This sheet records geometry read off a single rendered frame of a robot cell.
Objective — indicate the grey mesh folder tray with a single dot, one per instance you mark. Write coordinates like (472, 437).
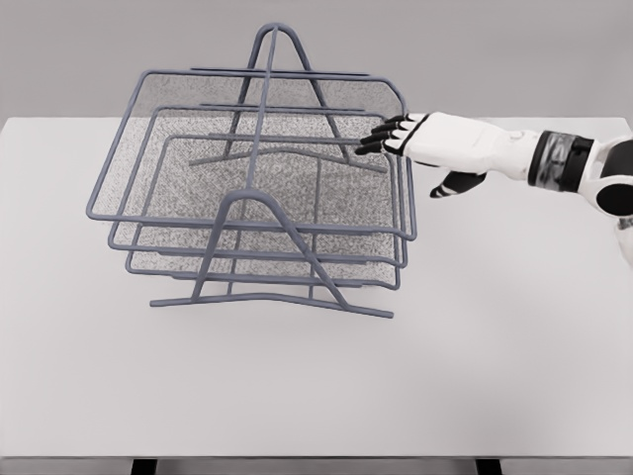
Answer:
(163, 94)
(168, 262)
(148, 246)

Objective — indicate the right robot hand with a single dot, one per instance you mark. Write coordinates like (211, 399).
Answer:
(445, 141)

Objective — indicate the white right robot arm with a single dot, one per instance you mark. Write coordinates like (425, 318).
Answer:
(559, 158)

